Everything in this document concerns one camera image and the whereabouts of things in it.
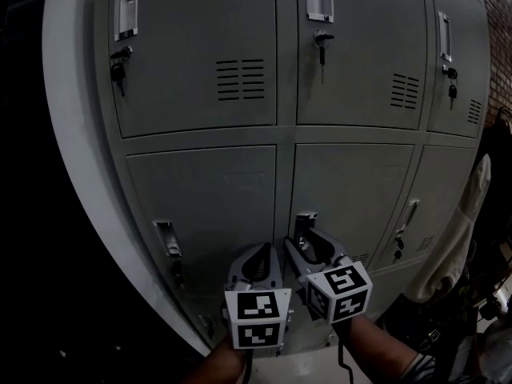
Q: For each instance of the person's right forearm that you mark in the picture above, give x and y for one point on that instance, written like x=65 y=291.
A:
x=372 y=350

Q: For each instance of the grey metal locker cabinet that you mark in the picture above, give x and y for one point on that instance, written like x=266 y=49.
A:
x=286 y=134

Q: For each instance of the striped shirt sleeve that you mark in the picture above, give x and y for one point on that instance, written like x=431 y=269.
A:
x=419 y=368

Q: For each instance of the black hanging garment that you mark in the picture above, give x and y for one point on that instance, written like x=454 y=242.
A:
x=498 y=142

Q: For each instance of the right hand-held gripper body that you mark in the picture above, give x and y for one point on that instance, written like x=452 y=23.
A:
x=344 y=290

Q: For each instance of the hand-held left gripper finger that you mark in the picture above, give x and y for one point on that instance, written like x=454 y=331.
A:
x=275 y=264
x=239 y=264

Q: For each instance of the door lock with black keys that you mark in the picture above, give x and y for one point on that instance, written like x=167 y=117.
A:
x=322 y=40
x=118 y=70
x=398 y=248
x=178 y=270
x=452 y=90

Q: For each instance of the grey metal locker door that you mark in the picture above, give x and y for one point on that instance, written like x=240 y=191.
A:
x=436 y=186
x=348 y=182
x=192 y=26
x=466 y=30
x=208 y=198
x=368 y=46

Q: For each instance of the beige hanging jacket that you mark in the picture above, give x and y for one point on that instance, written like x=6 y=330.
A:
x=452 y=238

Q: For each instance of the person's left forearm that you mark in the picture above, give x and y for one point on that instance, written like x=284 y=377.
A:
x=224 y=364

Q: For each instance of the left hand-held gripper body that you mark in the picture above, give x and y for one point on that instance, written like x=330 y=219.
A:
x=258 y=312

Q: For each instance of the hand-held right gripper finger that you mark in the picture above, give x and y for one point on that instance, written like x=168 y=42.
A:
x=295 y=256
x=330 y=244

